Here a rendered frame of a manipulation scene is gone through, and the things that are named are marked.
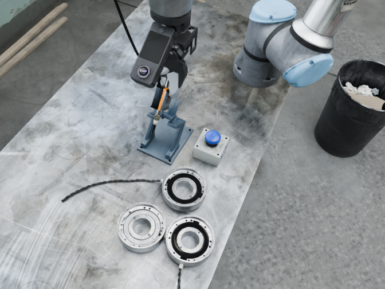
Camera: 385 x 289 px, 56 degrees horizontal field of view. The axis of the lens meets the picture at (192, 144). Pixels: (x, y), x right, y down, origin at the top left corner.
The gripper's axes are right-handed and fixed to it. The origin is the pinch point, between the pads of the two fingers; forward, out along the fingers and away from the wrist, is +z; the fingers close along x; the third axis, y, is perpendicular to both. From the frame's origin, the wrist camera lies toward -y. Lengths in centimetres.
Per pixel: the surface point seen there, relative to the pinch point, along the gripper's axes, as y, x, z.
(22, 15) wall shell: 87, 153, 91
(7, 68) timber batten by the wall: 50, 134, 98
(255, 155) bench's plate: 9.1, -22.5, 19.8
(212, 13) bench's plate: 58, 13, 20
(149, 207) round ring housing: -18.3, -6.7, 16.8
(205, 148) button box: 1.4, -11.1, 15.3
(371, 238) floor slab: 50, -83, 100
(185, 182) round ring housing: -8.2, -10.7, 17.6
